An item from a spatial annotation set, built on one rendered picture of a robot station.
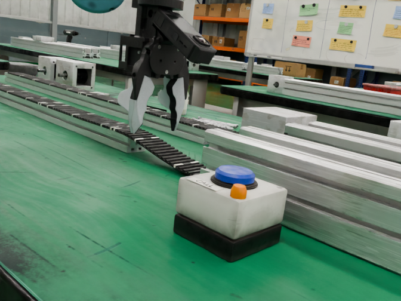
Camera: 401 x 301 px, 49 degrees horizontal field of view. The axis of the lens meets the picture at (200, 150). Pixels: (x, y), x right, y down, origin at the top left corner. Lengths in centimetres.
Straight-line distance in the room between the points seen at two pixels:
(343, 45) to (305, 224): 318
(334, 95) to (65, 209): 184
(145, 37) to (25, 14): 1183
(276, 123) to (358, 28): 290
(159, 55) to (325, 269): 41
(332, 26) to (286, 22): 42
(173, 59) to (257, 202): 36
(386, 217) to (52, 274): 30
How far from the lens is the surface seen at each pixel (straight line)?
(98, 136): 82
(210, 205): 41
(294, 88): 231
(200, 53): 63
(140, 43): 70
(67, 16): 1307
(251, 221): 41
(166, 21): 67
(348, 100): 218
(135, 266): 39
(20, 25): 1246
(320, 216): 49
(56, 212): 49
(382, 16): 354
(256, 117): 75
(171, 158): 68
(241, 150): 53
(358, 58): 357
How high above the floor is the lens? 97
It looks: 13 degrees down
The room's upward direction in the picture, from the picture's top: 7 degrees clockwise
